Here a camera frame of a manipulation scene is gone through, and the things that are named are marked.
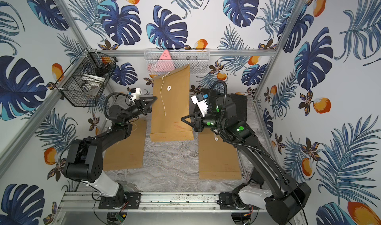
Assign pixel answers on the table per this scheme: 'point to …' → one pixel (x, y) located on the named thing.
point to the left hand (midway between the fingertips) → (155, 98)
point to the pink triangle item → (165, 64)
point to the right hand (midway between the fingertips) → (183, 117)
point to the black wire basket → (81, 83)
